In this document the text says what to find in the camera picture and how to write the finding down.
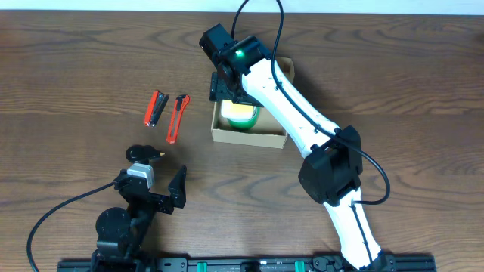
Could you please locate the green tape roll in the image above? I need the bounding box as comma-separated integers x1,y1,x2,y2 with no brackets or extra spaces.
228,107,259,131

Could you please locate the yellow spiral notepad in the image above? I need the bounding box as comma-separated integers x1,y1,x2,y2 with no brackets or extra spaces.
220,100,255,120

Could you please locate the red utility knife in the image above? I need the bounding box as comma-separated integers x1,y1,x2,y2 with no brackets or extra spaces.
166,94,191,144

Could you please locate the red black stapler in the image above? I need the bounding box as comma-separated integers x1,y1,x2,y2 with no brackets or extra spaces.
143,90,169,127

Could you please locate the black tape measure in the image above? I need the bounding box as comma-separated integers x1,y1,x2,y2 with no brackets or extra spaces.
126,145,165,165

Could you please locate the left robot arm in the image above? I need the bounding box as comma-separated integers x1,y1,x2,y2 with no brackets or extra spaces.
90,163,187,271

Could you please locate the cardboard box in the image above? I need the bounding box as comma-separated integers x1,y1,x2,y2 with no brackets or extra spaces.
210,56,296,150

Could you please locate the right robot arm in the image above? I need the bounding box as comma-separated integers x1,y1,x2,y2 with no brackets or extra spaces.
199,32,383,271

